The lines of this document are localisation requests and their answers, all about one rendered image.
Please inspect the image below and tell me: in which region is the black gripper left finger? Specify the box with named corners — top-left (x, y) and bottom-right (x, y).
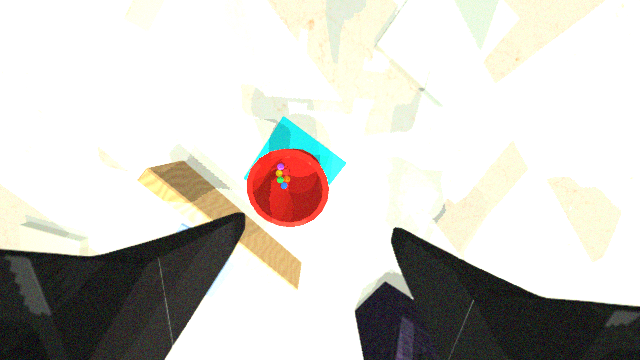
top-left (0, 212), bottom-right (246, 360)

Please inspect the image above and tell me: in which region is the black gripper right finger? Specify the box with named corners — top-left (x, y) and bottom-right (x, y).
top-left (390, 227), bottom-right (640, 360)

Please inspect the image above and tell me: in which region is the orange flat bar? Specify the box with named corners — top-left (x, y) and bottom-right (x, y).
top-left (137, 160), bottom-right (302, 298)

